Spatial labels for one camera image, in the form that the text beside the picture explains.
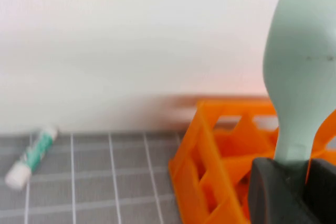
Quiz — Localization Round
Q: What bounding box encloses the mint green plastic spoon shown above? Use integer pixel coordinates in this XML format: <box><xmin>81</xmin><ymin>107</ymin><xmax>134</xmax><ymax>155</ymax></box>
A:
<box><xmin>262</xmin><ymin>0</ymin><xmax>336</xmax><ymax>169</ymax></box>

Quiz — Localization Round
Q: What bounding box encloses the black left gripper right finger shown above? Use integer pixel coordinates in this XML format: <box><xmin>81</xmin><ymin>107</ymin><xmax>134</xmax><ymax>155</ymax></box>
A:
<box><xmin>304</xmin><ymin>158</ymin><xmax>336</xmax><ymax>224</ymax></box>

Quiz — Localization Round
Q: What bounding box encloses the orange plastic cutlery holder crate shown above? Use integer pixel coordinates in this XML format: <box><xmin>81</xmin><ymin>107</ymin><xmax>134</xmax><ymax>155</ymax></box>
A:
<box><xmin>167</xmin><ymin>99</ymin><xmax>336</xmax><ymax>224</ymax></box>

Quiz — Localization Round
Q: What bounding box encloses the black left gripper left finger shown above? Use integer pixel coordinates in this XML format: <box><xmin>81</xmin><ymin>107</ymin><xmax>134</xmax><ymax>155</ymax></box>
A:
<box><xmin>248</xmin><ymin>157</ymin><xmax>324</xmax><ymax>224</ymax></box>

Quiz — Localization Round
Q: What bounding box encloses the white green glue stick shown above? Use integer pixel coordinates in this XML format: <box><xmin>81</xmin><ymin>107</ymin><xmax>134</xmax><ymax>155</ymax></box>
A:
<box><xmin>4</xmin><ymin>125</ymin><xmax>60</xmax><ymax>190</ymax></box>

